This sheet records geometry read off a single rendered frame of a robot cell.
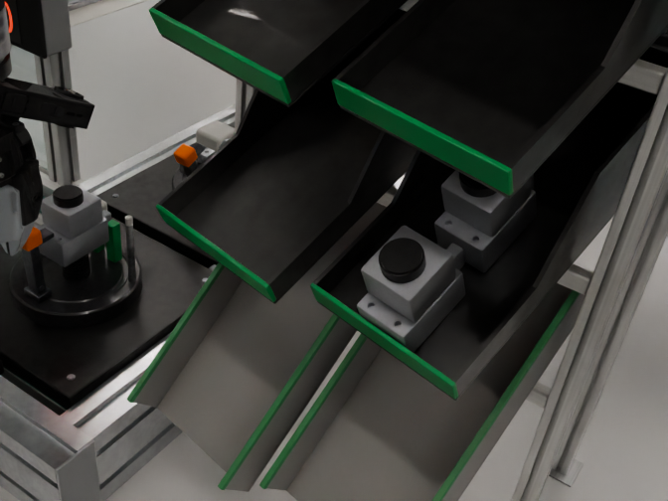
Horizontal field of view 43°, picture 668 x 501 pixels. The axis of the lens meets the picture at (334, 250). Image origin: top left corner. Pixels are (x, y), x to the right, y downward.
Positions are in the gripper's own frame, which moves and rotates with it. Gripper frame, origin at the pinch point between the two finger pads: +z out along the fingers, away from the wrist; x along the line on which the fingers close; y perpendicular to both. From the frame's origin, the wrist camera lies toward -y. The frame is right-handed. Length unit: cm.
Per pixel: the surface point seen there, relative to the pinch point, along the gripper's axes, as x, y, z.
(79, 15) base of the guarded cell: -78, -78, 21
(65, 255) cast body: 2.2, -3.9, 3.2
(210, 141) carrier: -9.1, -39.8, 9.1
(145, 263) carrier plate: 2.8, -14.6, 10.3
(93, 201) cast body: 2.0, -8.5, -1.2
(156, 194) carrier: -6.5, -26.1, 10.3
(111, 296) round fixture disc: 5.9, -6.4, 8.3
